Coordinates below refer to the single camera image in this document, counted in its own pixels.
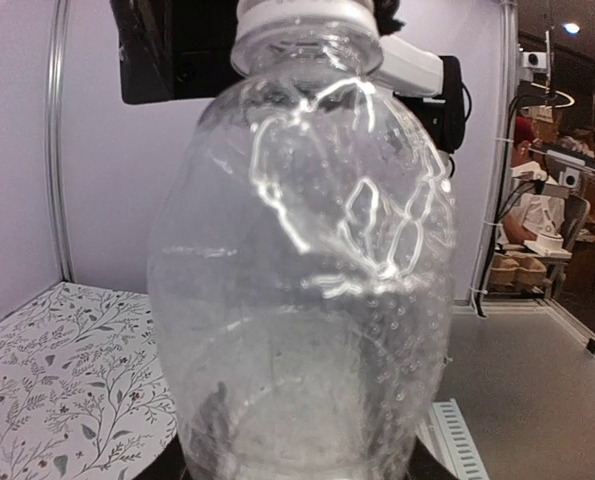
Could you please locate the seated person white shirt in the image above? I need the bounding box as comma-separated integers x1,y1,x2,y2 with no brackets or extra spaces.
497,137,565,246

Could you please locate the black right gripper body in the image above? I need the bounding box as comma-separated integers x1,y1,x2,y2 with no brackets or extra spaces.
110,0,242,104

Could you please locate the floral patterned table mat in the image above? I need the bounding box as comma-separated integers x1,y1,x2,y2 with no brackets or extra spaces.
0,283,177,479

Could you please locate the white blue bottle cap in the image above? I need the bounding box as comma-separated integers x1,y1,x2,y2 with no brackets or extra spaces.
236,0,378,41

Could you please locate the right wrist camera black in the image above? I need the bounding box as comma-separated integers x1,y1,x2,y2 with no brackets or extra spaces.
373,35,472,154

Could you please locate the background desk with clutter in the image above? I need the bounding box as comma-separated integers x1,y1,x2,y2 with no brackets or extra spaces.
491,29,595,301

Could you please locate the clear bottle white cap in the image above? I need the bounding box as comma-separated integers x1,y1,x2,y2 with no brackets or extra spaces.
147,16,455,479

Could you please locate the red cap background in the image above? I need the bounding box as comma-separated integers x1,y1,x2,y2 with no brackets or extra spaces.
513,116,535,148

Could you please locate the right aluminium corner post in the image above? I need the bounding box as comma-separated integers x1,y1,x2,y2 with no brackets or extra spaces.
44,0,75,282

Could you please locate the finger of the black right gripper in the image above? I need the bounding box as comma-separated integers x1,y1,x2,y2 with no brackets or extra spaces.
373,0,405,36

